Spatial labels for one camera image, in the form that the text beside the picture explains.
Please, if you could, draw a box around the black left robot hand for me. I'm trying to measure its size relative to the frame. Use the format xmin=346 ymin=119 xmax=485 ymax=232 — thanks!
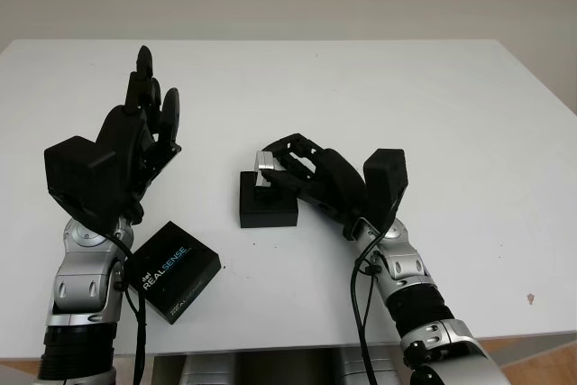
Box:
xmin=94 ymin=45 xmax=183 ymax=226

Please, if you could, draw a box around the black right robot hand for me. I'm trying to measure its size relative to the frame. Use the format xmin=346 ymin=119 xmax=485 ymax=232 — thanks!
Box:
xmin=261 ymin=133 xmax=369 ymax=240

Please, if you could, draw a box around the small silver cube camera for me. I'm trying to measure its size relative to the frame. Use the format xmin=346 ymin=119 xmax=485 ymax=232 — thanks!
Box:
xmin=253 ymin=150 xmax=276 ymax=188

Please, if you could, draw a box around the black RealSense box lid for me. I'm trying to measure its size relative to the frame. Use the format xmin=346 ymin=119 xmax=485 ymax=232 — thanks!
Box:
xmin=128 ymin=221 xmax=222 ymax=325

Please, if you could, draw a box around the silver robot lower body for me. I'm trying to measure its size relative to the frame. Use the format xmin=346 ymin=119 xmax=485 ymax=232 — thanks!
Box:
xmin=152 ymin=346 xmax=407 ymax=385

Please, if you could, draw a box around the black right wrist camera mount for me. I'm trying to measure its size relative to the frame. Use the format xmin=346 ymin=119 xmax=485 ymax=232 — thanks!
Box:
xmin=362 ymin=148 xmax=410 ymax=233

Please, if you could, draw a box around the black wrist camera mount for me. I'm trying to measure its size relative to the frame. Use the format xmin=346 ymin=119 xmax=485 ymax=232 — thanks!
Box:
xmin=43 ymin=135 xmax=136 ymax=231
xmin=362 ymin=148 xmax=410 ymax=233

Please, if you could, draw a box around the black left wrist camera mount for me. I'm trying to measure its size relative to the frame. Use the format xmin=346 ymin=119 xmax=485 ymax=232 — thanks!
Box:
xmin=43 ymin=135 xmax=136 ymax=231

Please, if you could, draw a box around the black camera box base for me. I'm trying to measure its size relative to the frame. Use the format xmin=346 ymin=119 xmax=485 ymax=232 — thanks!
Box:
xmin=238 ymin=170 xmax=299 ymax=229

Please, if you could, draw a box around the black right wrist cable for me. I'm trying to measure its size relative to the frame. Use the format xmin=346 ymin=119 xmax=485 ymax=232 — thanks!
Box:
xmin=351 ymin=226 xmax=393 ymax=385

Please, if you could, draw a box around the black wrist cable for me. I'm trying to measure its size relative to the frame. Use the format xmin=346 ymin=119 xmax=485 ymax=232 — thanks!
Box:
xmin=105 ymin=231 xmax=150 ymax=385
xmin=351 ymin=226 xmax=393 ymax=385

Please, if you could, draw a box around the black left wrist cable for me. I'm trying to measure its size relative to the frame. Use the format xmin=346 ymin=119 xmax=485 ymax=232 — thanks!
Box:
xmin=105 ymin=231 xmax=150 ymax=385

